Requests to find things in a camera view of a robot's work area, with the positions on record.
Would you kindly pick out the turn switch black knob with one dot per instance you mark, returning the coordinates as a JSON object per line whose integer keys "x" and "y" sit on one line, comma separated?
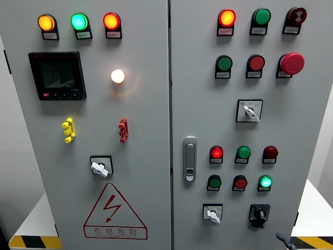
{"x": 259, "y": 213}

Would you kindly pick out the black yellow striped tape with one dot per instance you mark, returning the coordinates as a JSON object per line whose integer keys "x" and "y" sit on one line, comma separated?
{"x": 314, "y": 242}
{"x": 36, "y": 242}

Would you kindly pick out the black door hinge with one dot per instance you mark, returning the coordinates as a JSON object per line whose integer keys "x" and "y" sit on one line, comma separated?
{"x": 296, "y": 218}
{"x": 56, "y": 230}
{"x": 7, "y": 62}

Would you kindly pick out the small white label plate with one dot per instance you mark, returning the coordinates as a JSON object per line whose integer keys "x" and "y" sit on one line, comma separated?
{"x": 257, "y": 30}
{"x": 50, "y": 36}
{"x": 225, "y": 31}
{"x": 238, "y": 189}
{"x": 253, "y": 74}
{"x": 212, "y": 188}
{"x": 283, "y": 74}
{"x": 269, "y": 161}
{"x": 291, "y": 30}
{"x": 240, "y": 161}
{"x": 113, "y": 34}
{"x": 216, "y": 161}
{"x": 83, "y": 35}
{"x": 223, "y": 75}
{"x": 263, "y": 189}

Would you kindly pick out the small green round lamp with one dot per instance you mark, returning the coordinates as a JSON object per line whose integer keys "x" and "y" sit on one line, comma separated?
{"x": 243, "y": 152}
{"x": 265, "y": 181}

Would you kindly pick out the small red push button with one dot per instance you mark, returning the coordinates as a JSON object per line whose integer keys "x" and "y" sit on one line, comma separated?
{"x": 240, "y": 183}

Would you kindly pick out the small red round lamp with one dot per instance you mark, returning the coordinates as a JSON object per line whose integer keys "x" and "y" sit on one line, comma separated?
{"x": 216, "y": 152}
{"x": 270, "y": 152}

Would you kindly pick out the small green push button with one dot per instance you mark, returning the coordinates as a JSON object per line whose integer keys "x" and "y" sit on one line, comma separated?
{"x": 215, "y": 182}

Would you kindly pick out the silver door lock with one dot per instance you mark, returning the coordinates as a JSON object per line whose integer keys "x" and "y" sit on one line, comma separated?
{"x": 190, "y": 159}

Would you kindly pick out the grey cabinet door with lock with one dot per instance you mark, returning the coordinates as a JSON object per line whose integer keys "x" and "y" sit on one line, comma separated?
{"x": 208, "y": 117}

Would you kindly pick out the red warning triangle sticker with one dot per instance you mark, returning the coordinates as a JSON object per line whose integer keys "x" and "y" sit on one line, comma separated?
{"x": 114, "y": 230}

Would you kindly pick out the large red stop button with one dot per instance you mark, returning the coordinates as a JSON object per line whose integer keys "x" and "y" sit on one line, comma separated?
{"x": 292, "y": 63}

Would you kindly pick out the large red push button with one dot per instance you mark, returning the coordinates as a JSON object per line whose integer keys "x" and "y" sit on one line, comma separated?
{"x": 256, "y": 63}

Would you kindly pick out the grey cabinet door with display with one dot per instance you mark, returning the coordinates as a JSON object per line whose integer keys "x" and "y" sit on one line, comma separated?
{"x": 145, "y": 117}

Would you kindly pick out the large green push button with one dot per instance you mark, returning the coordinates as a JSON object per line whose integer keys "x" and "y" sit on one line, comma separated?
{"x": 224, "y": 63}

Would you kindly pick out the dark red buzzer lamp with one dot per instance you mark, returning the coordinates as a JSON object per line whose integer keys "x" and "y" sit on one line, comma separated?
{"x": 297, "y": 15}

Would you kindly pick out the large green round lamp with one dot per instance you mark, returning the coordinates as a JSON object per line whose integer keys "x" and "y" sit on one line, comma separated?
{"x": 79, "y": 21}
{"x": 262, "y": 16}

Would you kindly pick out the large red round lamp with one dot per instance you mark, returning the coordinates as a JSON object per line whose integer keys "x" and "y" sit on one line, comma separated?
{"x": 227, "y": 17}
{"x": 111, "y": 21}

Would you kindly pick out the white round lamp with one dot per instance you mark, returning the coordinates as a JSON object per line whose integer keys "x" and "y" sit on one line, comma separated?
{"x": 117, "y": 76}

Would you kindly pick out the black digital display meter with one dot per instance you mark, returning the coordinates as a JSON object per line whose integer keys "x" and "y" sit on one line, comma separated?
{"x": 58, "y": 75}

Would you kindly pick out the large yellow round lamp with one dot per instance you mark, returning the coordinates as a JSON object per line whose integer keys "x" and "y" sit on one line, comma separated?
{"x": 46, "y": 22}

